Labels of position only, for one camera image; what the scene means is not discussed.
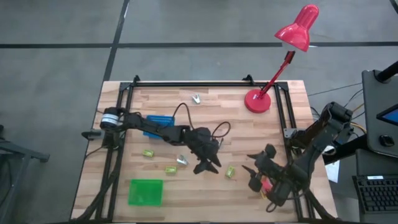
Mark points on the red tape roll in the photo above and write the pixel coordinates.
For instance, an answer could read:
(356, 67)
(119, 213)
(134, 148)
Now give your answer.
(266, 185)

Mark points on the dark keyboard shelf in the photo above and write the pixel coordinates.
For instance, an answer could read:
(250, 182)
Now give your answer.
(373, 165)

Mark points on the black round knob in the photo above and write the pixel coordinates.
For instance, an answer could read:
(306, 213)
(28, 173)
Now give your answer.
(386, 140)

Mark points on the green plastic basket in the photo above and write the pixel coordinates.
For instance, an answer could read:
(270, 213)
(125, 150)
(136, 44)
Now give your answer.
(145, 193)

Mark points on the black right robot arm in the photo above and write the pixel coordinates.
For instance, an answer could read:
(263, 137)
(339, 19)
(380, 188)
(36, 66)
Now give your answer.
(314, 140)

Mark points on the black keyboard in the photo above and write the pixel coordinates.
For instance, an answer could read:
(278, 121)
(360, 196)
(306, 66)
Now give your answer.
(377, 194)

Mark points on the grey metal stand leg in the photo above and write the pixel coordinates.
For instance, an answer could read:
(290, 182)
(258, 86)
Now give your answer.
(31, 154)

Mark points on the white paper sheet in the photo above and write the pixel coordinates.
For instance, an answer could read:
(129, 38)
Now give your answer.
(332, 171)

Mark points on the monitor with blue screen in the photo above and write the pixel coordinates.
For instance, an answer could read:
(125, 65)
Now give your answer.
(390, 116)

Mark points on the blue plastic basket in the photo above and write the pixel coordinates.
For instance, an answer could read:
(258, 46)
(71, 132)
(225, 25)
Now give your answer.
(158, 119)

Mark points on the green staples box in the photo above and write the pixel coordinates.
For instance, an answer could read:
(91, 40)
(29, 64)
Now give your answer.
(230, 172)
(148, 153)
(170, 169)

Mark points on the black aluminium table frame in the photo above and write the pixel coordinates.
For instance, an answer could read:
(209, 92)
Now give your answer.
(202, 84)

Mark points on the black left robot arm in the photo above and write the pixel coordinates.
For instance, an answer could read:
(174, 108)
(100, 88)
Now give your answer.
(149, 126)

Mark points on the grey mounting plate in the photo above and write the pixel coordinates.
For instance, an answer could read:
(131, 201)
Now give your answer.
(289, 132)

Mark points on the red desk lamp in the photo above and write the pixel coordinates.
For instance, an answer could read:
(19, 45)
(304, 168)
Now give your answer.
(257, 102)

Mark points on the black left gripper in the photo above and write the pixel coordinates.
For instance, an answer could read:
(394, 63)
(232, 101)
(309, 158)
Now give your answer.
(202, 141)

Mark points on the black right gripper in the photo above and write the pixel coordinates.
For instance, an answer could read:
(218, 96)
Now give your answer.
(269, 168)

